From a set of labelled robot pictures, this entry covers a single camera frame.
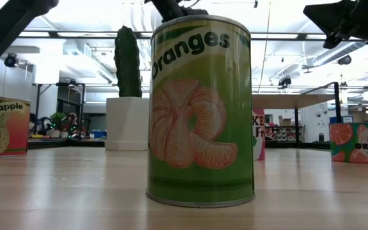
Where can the small green potted plant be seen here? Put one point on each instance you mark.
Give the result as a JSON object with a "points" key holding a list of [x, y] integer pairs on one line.
{"points": [[57, 118]]}

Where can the black frame background table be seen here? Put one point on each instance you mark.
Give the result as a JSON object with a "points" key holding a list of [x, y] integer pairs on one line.
{"points": [[59, 84]]}

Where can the black aluminium rig frame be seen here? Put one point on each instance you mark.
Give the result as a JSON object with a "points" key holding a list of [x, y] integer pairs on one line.
{"points": [[65, 144], [299, 145]]}

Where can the short teal mandarin orange can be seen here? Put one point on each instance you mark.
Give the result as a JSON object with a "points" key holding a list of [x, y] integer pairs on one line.
{"points": [[353, 143]]}

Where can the cardboard box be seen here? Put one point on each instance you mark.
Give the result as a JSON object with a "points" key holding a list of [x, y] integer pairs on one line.
{"points": [[285, 121]]}

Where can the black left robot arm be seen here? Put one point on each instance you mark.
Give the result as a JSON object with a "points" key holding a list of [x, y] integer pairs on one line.
{"points": [[5, 32]]}

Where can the black ceiling spotlight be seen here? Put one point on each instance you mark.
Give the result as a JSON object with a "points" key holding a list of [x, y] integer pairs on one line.
{"points": [[345, 60], [11, 60], [284, 82]]}

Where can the orange pineapple can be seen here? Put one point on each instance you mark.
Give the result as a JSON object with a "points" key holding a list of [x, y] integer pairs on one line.
{"points": [[5, 127]]}

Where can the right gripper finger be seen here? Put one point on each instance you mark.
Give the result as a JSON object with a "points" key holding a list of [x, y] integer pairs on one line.
{"points": [[327, 14]]}

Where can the green cactus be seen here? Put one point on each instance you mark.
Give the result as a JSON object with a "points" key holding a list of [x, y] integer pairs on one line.
{"points": [[127, 64]]}

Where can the green oranges can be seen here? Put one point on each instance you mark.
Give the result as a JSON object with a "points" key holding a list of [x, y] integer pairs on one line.
{"points": [[200, 127]]}

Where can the mixed fruit can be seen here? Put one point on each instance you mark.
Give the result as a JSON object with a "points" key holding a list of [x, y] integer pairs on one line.
{"points": [[258, 127]]}

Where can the cactus in white pot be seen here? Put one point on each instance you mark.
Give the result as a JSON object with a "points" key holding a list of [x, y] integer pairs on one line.
{"points": [[126, 124]]}

